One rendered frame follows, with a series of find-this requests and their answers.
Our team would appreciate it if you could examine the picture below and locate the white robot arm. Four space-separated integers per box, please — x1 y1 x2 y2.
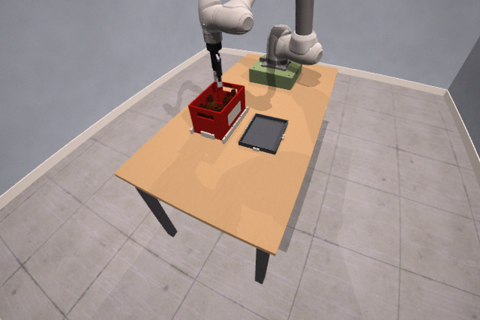
198 0 323 71

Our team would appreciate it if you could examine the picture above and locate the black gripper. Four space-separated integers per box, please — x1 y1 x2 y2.
206 42 223 88

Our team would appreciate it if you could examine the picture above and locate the red bottle crate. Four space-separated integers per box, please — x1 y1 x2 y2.
188 82 245 140

